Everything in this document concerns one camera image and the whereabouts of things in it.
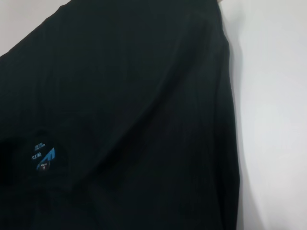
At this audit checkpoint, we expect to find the black shirt with FREE print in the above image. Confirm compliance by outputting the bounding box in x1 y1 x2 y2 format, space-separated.
0 0 246 230

